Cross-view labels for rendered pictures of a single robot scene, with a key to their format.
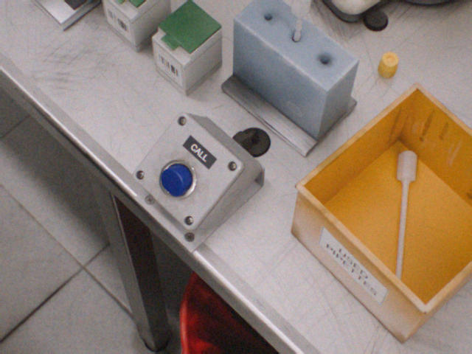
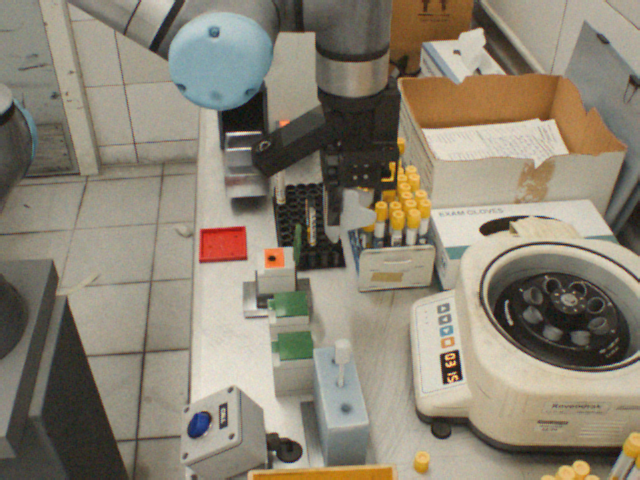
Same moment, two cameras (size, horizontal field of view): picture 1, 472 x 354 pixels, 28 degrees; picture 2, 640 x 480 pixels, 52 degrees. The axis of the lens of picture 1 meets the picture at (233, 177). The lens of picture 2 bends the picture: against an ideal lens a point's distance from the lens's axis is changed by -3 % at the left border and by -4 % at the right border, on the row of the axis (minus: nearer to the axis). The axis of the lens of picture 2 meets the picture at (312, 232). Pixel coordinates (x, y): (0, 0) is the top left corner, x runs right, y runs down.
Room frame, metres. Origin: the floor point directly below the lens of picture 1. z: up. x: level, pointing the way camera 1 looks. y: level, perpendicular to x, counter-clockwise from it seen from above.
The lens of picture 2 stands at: (0.08, -0.30, 1.52)
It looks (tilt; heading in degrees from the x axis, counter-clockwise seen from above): 40 degrees down; 40
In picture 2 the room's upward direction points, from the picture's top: straight up
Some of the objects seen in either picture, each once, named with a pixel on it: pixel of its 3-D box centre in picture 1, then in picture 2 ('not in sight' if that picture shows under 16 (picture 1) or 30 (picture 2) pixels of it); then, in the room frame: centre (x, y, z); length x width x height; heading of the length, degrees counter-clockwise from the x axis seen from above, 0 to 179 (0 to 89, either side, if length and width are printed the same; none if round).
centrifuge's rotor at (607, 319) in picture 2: not in sight; (562, 319); (0.65, -0.18, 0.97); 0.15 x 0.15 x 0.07
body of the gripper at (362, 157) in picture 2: not in sight; (356, 134); (0.60, 0.08, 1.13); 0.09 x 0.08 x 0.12; 134
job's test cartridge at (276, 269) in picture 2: not in sight; (276, 276); (0.53, 0.15, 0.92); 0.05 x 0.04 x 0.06; 135
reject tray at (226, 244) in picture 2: not in sight; (222, 243); (0.56, 0.28, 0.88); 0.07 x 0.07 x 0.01; 47
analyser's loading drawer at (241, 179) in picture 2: not in sight; (244, 146); (0.72, 0.40, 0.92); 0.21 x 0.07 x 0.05; 47
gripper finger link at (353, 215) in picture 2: not in sight; (351, 218); (0.58, 0.07, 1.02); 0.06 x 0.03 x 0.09; 134
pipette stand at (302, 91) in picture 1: (292, 69); (338, 413); (0.42, -0.05, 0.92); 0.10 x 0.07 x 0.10; 48
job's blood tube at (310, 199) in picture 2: not in sight; (310, 227); (0.63, 0.17, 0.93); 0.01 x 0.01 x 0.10; 47
